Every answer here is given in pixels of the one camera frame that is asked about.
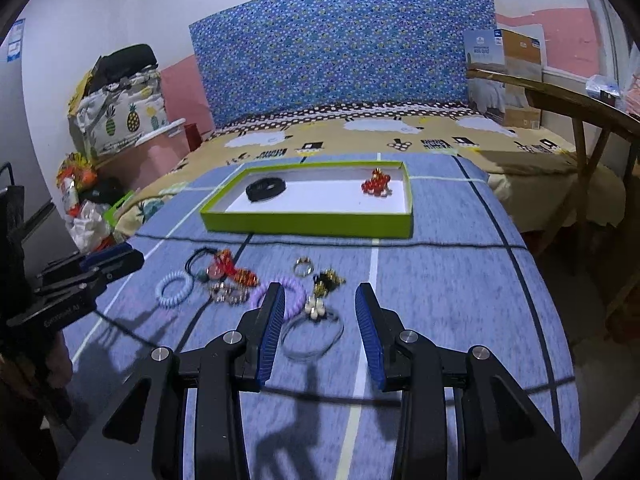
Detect purple spiral hair tie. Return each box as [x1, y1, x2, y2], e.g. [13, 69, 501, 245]
[248, 275, 308, 322]

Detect rhinestone metal brooch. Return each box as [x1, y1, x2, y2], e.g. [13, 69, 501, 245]
[208, 282, 250, 306]

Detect pearl flower black hair band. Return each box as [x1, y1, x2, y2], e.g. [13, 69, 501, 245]
[280, 296, 344, 363]

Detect light blue spiral hair tie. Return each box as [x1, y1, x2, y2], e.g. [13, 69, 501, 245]
[154, 270, 194, 310]

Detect red orange braided bracelet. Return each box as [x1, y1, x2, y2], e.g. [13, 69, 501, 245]
[214, 249, 260, 288]

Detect black cord bead hair tie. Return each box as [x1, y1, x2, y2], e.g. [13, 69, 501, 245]
[184, 245, 224, 283]

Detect black gold hair clip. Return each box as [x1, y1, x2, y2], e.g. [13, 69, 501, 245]
[312, 269, 346, 298]

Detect white plastic bag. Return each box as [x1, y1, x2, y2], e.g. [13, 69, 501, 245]
[66, 200, 112, 254]

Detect orange yellow snack bags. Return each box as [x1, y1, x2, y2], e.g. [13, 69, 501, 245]
[55, 152, 98, 218]

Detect pink storage box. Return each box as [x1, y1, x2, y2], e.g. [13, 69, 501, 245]
[96, 118, 190, 191]

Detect blue plaid bed blanket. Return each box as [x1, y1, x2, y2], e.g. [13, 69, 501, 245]
[68, 155, 579, 479]

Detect pineapple print storage bag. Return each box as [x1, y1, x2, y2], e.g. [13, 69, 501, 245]
[67, 67, 169, 160]

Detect green shallow tray box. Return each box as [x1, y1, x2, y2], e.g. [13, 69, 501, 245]
[200, 160, 413, 240]

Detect black bag on top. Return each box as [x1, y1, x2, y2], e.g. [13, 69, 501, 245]
[88, 44, 157, 93]

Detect beige cartoon bed sheet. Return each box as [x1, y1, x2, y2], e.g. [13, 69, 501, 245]
[113, 102, 627, 239]

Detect blue patterned headboard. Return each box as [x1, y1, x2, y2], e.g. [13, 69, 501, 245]
[189, 0, 496, 127]

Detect brown wooden table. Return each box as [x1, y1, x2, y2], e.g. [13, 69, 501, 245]
[466, 68, 639, 257]

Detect cardboard bedding box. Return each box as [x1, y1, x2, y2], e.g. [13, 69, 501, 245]
[462, 27, 546, 130]

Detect black scrunchie hair tie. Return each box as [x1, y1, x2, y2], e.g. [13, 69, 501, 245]
[245, 178, 288, 204]

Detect red bead bracelet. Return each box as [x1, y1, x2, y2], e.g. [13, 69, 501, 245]
[360, 167, 393, 198]

